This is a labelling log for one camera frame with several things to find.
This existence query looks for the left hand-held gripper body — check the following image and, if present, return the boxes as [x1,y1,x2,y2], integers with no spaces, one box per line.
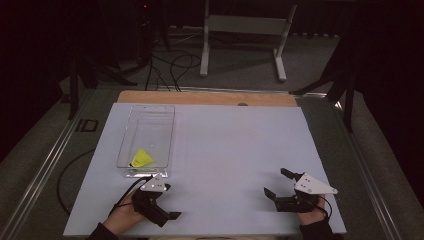
[131,175,170,229]

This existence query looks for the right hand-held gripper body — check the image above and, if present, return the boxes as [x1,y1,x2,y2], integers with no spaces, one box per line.
[274,172,339,214]

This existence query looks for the yellow shuttlecock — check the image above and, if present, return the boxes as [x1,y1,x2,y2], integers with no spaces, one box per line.
[128,147,155,169]

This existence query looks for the clear plastic tray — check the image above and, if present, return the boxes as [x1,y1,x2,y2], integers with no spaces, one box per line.
[115,104,176,179]

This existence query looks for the person's right hand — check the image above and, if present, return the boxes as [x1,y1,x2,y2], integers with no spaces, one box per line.
[295,195,330,226]

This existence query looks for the person's left hand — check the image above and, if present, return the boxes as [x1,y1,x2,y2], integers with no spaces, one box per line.
[100,189,148,236]

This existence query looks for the black stand with angled legs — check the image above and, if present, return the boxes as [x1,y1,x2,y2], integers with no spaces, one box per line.
[67,58,138,121]
[289,29,357,134]

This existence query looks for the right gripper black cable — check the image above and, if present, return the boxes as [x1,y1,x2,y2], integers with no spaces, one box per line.
[316,195,334,220]

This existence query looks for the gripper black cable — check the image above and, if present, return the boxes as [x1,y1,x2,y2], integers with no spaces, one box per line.
[316,195,334,220]
[108,177,153,217]

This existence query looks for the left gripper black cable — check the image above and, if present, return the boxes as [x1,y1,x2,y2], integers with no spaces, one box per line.
[108,177,153,217]

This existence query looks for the metal floor rail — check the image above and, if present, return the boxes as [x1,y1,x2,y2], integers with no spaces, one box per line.
[328,96,403,240]
[0,89,98,240]

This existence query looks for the black looped floor cable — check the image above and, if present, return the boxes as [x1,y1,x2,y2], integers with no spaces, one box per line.
[56,148,96,216]

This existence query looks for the black rectangular floor bracket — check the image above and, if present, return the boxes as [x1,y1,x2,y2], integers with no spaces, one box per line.
[74,118,100,134]

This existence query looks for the black cables on floor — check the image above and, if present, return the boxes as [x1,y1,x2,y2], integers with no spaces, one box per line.
[144,49,203,93]

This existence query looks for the white metal frame stand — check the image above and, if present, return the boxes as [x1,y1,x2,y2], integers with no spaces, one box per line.
[199,0,299,83]

